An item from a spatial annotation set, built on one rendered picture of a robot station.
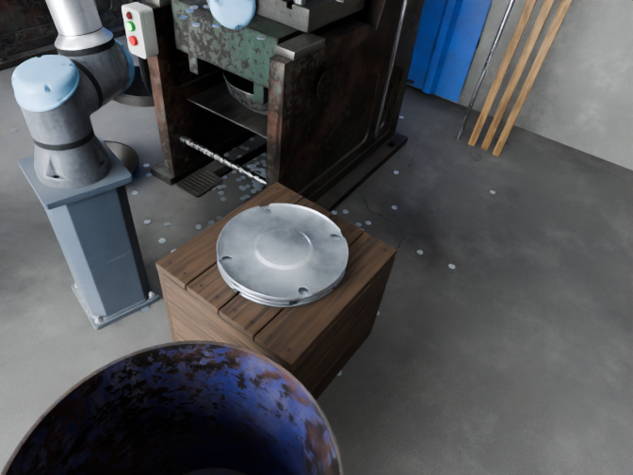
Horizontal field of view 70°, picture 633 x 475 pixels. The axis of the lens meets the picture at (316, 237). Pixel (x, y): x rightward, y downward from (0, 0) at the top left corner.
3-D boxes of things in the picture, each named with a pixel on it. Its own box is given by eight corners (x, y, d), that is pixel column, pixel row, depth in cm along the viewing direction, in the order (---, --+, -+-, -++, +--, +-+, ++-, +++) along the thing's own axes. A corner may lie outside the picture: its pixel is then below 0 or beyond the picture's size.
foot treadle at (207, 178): (199, 208, 147) (198, 196, 143) (177, 195, 150) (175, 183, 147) (304, 137, 184) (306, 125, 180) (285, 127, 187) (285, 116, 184)
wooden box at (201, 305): (283, 441, 108) (292, 366, 83) (173, 350, 122) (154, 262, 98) (371, 333, 132) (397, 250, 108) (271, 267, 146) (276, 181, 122)
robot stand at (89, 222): (96, 331, 124) (43, 204, 92) (71, 287, 133) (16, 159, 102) (160, 300, 133) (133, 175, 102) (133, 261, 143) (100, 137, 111)
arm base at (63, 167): (50, 197, 94) (34, 157, 87) (27, 161, 102) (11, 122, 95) (121, 174, 102) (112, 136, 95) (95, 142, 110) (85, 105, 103)
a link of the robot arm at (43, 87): (15, 136, 92) (-11, 71, 82) (61, 106, 101) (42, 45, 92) (67, 151, 90) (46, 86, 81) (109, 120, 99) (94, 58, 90)
